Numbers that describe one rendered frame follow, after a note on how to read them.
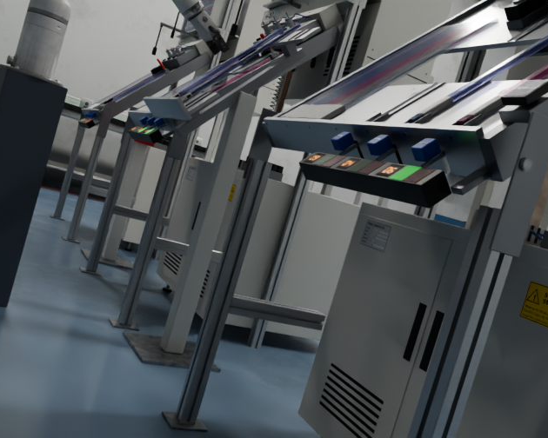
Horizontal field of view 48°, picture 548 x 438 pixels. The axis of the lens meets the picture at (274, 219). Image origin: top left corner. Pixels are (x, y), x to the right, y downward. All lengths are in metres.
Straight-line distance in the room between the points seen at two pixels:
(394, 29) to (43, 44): 1.28
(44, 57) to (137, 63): 5.27
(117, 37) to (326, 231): 5.14
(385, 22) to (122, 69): 5.03
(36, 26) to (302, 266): 1.23
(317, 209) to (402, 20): 0.80
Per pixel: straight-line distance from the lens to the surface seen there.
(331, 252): 2.42
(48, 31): 2.03
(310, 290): 2.41
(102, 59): 7.12
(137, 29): 7.29
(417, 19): 2.58
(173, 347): 1.97
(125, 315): 2.14
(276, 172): 2.42
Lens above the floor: 0.58
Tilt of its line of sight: 3 degrees down
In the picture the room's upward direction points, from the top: 17 degrees clockwise
